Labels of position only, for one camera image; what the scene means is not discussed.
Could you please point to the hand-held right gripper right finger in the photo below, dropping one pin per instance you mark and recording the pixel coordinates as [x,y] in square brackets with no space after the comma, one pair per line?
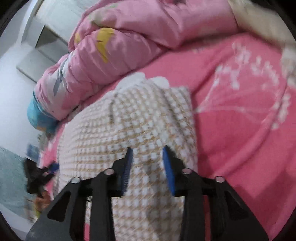
[168,176]

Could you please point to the pink floral duvet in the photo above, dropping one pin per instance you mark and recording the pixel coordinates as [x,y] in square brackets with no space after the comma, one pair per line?
[138,34]

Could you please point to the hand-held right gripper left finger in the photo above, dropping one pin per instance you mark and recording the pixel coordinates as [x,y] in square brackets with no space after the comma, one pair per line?
[127,171]

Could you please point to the pink printed bed blanket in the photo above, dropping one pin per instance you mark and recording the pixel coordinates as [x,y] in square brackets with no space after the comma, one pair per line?
[235,120]

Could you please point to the beige garment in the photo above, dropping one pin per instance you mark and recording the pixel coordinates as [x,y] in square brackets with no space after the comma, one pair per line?
[259,20]

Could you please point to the beige houndstooth knit coat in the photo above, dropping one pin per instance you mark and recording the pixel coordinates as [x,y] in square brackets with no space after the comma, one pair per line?
[138,129]

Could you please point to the teal floor mat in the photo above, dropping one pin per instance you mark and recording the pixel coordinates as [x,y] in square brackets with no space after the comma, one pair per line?
[11,176]

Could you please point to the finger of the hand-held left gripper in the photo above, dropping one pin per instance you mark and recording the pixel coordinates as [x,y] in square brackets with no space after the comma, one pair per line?
[50,170]

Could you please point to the white wardrobe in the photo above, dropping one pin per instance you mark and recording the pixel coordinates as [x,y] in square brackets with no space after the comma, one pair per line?
[48,30]

